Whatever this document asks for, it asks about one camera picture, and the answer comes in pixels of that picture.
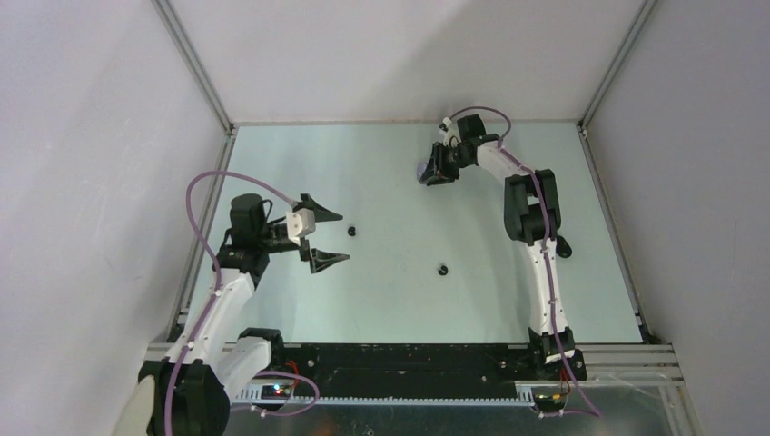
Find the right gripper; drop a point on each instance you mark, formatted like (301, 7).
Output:
(438, 165)

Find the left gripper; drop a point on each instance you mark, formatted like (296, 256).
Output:
(319, 259)

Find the black charging case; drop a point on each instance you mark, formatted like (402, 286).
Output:
(563, 248)

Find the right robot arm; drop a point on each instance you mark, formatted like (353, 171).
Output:
(531, 218)

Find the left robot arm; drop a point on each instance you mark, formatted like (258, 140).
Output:
(197, 380)

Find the left controller board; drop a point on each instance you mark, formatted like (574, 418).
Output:
(275, 392)

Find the controller board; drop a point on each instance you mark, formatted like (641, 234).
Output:
(275, 392)
(551, 398)

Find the right controller board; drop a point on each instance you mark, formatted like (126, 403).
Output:
(551, 398)

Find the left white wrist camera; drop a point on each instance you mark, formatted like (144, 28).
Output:
(300, 223)

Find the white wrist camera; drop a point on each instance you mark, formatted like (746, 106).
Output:
(300, 223)
(450, 132)

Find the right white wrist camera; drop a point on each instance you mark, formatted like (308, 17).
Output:
(450, 132)

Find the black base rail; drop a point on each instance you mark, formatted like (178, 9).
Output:
(389, 371)

